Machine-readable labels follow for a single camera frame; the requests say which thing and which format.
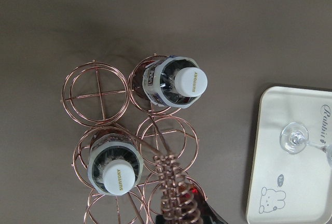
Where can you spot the cream serving tray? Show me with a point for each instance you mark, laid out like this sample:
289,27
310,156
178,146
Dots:
287,188

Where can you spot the tea bottle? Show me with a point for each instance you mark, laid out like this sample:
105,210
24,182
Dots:
115,165
169,81
194,207

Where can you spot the clear wine glass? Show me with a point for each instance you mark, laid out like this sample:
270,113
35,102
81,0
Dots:
294,138

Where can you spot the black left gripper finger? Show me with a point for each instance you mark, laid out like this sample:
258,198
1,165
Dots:
160,220

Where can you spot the copper wire bottle basket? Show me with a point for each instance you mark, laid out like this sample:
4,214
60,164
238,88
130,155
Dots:
99,97

